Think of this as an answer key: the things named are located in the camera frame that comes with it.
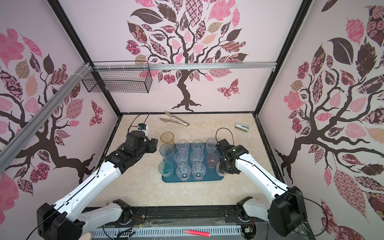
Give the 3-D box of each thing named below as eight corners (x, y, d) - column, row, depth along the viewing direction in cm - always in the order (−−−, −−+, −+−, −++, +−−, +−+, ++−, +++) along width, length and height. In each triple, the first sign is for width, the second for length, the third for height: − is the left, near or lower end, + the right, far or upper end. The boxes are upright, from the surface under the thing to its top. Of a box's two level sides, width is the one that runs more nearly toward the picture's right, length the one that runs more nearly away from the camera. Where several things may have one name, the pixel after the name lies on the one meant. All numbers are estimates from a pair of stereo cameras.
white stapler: (234, 129, 113) (234, 127, 111) (235, 124, 116) (235, 122, 114) (247, 132, 111) (248, 130, 109) (248, 127, 114) (249, 125, 112)
